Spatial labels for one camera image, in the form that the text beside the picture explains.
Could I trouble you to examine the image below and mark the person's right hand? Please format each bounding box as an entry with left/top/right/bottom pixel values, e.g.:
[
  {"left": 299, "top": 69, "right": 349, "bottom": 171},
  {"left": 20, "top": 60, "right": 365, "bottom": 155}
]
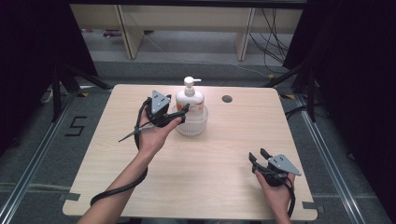
[{"left": 254, "top": 169, "right": 297, "bottom": 217}]

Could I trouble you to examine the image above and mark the grey pointed strap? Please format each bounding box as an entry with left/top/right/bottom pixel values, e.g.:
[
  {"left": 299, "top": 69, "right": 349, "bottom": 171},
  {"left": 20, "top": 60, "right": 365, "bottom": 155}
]
[{"left": 118, "top": 123, "right": 154, "bottom": 144}]

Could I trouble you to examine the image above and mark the person's left hand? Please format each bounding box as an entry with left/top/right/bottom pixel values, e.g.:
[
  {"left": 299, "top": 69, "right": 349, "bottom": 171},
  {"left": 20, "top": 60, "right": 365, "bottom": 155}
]
[{"left": 136, "top": 108, "right": 183, "bottom": 157}]

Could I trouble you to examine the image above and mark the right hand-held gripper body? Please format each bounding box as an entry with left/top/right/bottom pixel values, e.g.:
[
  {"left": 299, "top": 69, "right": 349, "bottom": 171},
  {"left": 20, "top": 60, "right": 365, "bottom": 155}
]
[{"left": 253, "top": 153, "right": 303, "bottom": 188}]

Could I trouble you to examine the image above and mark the grey tape piece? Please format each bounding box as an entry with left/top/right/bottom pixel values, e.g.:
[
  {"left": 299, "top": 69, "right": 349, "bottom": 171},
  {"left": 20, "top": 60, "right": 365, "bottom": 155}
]
[
  {"left": 302, "top": 201, "right": 325, "bottom": 215},
  {"left": 58, "top": 192, "right": 81, "bottom": 202}
]

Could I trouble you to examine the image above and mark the white ribbed basket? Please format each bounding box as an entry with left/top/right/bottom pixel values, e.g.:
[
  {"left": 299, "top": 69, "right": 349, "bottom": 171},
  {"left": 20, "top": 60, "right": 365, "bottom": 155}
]
[{"left": 172, "top": 105, "right": 209, "bottom": 136}]

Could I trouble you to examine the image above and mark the black curtain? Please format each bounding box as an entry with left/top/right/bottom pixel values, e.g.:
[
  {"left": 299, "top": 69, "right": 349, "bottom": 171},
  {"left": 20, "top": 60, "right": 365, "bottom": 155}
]
[
  {"left": 0, "top": 0, "right": 99, "bottom": 155},
  {"left": 282, "top": 0, "right": 396, "bottom": 220}
]

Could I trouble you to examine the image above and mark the metal floor rail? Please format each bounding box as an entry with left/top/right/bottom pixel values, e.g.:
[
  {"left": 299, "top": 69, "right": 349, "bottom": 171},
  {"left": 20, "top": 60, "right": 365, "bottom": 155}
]
[
  {"left": 294, "top": 92, "right": 370, "bottom": 224},
  {"left": 0, "top": 92, "right": 78, "bottom": 224}
]

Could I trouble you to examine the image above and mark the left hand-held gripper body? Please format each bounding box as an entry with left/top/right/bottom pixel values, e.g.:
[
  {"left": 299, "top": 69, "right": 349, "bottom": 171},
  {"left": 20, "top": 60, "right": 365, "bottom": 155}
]
[{"left": 144, "top": 90, "right": 181, "bottom": 128}]

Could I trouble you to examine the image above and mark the black metal stand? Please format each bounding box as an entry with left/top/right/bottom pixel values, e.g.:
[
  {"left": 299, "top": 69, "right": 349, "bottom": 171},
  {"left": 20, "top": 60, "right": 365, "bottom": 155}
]
[
  {"left": 262, "top": 59, "right": 319, "bottom": 123},
  {"left": 50, "top": 60, "right": 114, "bottom": 123}
]

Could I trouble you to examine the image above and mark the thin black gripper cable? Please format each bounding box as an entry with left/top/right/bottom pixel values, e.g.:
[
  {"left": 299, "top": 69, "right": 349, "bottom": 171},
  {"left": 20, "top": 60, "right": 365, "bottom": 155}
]
[{"left": 283, "top": 177, "right": 297, "bottom": 219}]

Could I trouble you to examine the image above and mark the black tape floor marking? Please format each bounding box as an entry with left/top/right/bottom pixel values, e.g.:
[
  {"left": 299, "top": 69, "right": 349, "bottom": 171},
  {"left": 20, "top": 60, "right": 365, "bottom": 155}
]
[{"left": 64, "top": 115, "right": 89, "bottom": 137}]

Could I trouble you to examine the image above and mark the pump soap bottle orange label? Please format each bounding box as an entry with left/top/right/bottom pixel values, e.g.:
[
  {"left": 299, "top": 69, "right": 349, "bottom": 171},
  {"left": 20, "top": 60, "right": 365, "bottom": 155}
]
[{"left": 175, "top": 76, "right": 205, "bottom": 122}]

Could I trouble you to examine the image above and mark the thick black sleeved cable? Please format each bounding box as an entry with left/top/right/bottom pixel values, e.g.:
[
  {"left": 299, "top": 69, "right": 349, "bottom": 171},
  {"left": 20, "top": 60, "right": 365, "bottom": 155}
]
[{"left": 90, "top": 96, "right": 154, "bottom": 208}]

